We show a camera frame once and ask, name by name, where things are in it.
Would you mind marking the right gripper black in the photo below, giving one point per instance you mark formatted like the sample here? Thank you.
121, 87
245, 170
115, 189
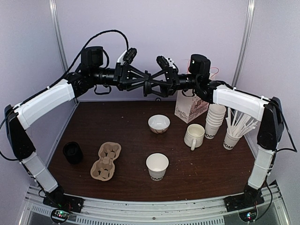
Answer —
172, 82

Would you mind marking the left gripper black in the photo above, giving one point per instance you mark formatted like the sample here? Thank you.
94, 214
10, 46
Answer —
123, 75

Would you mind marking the stack of white paper cups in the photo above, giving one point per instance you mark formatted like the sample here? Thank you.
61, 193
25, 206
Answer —
214, 120

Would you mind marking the stack of black cup lids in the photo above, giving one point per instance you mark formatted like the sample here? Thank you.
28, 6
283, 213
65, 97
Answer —
73, 153

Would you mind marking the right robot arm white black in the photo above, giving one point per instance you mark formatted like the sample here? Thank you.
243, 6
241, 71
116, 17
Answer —
267, 111

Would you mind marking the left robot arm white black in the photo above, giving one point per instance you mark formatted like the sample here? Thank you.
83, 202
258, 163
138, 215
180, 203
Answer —
88, 74

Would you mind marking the white paper takeout bag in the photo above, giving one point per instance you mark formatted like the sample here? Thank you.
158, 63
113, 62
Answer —
188, 105

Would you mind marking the white ceramic bowl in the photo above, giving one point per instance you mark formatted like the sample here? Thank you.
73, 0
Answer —
159, 124

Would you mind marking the cream ribbed ceramic mug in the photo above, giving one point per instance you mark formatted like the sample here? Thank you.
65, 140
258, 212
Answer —
194, 136

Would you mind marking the cardboard two-cup carrier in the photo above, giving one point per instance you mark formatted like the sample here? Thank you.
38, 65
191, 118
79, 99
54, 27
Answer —
103, 169

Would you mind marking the bundle of white straws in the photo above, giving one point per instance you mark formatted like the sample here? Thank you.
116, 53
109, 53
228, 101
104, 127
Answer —
238, 124

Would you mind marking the paper cup holding straws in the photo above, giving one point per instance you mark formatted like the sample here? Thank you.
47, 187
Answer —
230, 141

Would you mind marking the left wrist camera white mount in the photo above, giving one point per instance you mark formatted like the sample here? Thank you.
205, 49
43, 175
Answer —
127, 56

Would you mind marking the left aluminium wall post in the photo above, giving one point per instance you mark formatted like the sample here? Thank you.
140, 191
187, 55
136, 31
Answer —
56, 25

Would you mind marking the aluminium wall post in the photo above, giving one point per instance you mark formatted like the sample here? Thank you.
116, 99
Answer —
245, 41
56, 25

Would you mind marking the right aluminium wall post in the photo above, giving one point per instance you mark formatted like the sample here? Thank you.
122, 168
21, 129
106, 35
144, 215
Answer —
245, 41

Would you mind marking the aluminium front rail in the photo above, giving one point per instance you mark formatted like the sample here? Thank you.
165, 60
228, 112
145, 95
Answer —
210, 211

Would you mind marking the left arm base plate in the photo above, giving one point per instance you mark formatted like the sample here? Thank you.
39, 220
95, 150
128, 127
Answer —
64, 202

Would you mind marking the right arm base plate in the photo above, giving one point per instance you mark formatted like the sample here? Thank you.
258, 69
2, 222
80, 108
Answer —
239, 202

